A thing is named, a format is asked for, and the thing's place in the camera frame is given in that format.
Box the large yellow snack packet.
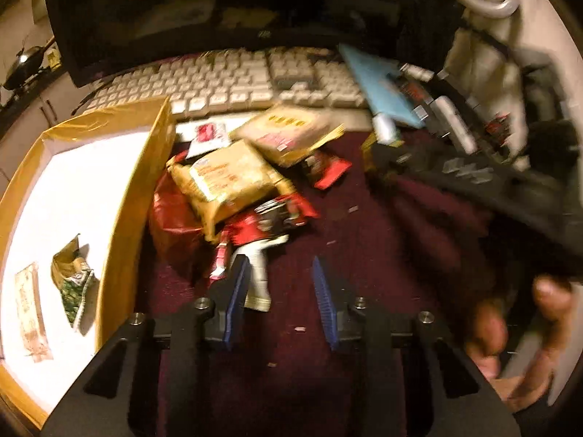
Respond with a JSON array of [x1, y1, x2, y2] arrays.
[[166, 139, 294, 242]]

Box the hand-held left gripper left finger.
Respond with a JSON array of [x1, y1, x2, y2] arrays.
[[41, 255, 251, 437]]

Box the white gold snack packet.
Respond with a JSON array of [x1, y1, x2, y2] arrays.
[[234, 234, 290, 312]]

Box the blue notebook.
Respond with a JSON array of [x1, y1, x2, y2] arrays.
[[339, 44, 426, 128]]

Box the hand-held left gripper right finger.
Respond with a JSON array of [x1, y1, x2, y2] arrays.
[[312, 257, 522, 437]]

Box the white tube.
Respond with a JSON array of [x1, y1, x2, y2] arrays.
[[371, 111, 402, 144]]

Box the yellow red label snack packet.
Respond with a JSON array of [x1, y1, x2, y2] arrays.
[[232, 105, 344, 167]]

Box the black monitor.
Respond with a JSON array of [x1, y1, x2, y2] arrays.
[[41, 0, 411, 88]]

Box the tan snack packet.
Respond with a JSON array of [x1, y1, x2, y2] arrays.
[[15, 261, 53, 364]]

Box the yellow rimmed white tray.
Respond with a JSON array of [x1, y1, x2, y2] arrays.
[[0, 97, 177, 431]]

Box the black wok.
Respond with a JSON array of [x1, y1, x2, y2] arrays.
[[2, 46, 50, 92]]

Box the white red sachet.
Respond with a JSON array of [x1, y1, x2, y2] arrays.
[[184, 122, 228, 160]]

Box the green snack packet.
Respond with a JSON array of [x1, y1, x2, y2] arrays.
[[51, 234, 96, 331]]

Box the red black snack packet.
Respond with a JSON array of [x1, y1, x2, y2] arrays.
[[223, 193, 320, 249]]

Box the white keyboard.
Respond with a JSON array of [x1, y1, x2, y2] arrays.
[[70, 47, 372, 130]]

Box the person's right hand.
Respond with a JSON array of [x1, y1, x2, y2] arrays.
[[467, 275, 575, 413]]

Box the small red snack packet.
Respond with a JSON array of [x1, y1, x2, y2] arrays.
[[301, 155, 352, 190]]

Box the maroon tablecloth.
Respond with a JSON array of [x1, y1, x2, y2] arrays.
[[132, 123, 547, 437]]

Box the white lower kitchen cabinets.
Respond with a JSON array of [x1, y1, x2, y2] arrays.
[[0, 68, 94, 183]]

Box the shiny red snack bag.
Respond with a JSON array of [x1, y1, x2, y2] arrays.
[[149, 170, 219, 274]]

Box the grey white device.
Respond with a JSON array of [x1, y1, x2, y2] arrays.
[[430, 95, 479, 153]]

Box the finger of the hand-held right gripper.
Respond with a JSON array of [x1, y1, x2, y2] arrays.
[[369, 143, 456, 201]]

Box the red white sachet strip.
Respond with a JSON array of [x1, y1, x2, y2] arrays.
[[208, 232, 233, 283]]

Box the red black small packet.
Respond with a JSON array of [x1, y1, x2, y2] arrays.
[[396, 77, 431, 105]]

